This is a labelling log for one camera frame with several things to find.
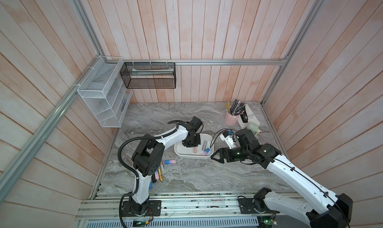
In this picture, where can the white storage box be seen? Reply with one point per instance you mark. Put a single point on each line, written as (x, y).
(202, 151)

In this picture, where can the green pencil sharpener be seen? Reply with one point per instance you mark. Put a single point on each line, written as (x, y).
(254, 128)

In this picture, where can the white book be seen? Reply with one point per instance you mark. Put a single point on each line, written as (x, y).
(251, 118)

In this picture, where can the white wire shelf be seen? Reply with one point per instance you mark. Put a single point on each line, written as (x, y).
(104, 91)

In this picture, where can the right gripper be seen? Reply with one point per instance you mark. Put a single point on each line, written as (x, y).
(221, 152)

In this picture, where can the pink blue lipstick sideways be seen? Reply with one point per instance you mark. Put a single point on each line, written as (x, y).
(170, 162)

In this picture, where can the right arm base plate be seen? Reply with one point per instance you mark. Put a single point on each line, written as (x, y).
(247, 206)

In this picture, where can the black stapler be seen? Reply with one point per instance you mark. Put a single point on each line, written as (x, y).
(243, 115)

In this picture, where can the black mesh basket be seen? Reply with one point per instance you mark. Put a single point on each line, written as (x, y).
(149, 75)

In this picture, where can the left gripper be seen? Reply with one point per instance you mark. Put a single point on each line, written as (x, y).
(198, 142)

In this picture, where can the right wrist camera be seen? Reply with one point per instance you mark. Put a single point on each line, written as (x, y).
(228, 137)

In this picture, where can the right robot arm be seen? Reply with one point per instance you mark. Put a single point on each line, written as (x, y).
(322, 207)

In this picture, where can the gold lipstick tube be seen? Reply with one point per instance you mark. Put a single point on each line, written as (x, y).
(160, 175)

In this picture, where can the pink pen cup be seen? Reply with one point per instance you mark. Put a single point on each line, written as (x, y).
(230, 119)

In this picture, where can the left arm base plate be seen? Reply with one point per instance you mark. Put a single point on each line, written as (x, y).
(148, 208)

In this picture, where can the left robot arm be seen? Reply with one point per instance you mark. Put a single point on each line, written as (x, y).
(147, 158)

